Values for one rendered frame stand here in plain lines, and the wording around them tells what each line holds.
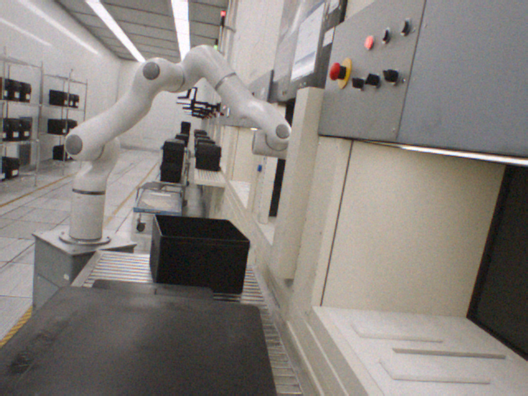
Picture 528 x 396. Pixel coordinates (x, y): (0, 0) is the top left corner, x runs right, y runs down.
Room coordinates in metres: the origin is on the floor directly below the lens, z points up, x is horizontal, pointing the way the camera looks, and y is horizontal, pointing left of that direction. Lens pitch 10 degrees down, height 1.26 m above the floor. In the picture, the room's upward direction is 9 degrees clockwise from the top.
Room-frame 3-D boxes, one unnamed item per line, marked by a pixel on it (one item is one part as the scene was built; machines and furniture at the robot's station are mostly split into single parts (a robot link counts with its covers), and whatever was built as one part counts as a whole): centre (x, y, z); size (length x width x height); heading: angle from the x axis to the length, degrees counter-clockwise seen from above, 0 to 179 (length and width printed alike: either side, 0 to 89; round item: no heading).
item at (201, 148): (4.33, 0.62, 0.93); 0.30 x 0.28 x 0.26; 8
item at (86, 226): (1.53, 0.65, 0.85); 0.19 x 0.19 x 0.18
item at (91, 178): (1.56, 0.65, 1.07); 0.19 x 0.12 x 0.24; 167
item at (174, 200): (3.97, 0.98, 0.24); 0.97 x 0.52 x 0.48; 13
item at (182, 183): (5.63, 1.28, 0.24); 0.94 x 0.53 x 0.48; 10
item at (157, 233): (1.31, 0.19, 0.85); 0.28 x 0.28 x 0.17; 20
